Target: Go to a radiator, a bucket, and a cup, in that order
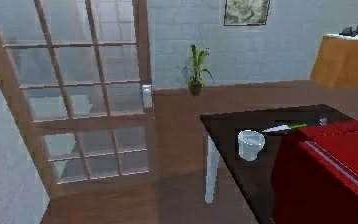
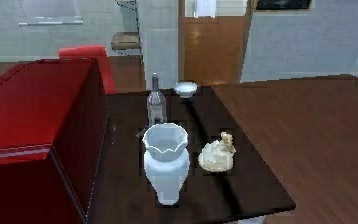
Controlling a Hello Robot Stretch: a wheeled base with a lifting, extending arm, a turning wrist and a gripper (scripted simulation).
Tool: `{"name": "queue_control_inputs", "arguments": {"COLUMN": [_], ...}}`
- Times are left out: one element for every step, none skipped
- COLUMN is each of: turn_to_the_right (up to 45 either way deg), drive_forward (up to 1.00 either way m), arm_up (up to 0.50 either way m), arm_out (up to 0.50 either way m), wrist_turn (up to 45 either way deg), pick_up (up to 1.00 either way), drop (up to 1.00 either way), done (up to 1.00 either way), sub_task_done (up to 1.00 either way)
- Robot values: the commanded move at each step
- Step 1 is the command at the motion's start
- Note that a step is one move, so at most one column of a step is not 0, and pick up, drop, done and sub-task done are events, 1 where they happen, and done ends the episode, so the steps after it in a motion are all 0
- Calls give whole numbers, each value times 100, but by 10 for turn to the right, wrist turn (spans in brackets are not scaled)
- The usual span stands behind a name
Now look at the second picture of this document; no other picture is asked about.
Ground white bowl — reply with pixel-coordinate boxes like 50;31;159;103
173;81;199;99

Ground clear glass bottle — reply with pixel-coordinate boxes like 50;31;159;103
146;73;167;128

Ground pale blue vase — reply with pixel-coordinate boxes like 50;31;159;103
142;123;191;206

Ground cream lumpy object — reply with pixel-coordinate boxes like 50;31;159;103
198;131;237;173

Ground brown wooden door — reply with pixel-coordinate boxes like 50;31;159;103
178;0;255;87

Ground black metal shelf rack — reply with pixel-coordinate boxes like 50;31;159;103
111;0;145;57

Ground dark brown table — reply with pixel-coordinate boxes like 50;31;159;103
85;85;297;224

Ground red chair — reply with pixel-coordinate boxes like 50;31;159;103
58;45;118;95

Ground red cabinet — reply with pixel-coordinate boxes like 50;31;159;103
0;58;109;224

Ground dark framed picture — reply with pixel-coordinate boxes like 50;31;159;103
253;0;313;12

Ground grey wall shelf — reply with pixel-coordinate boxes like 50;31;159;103
18;0;85;27

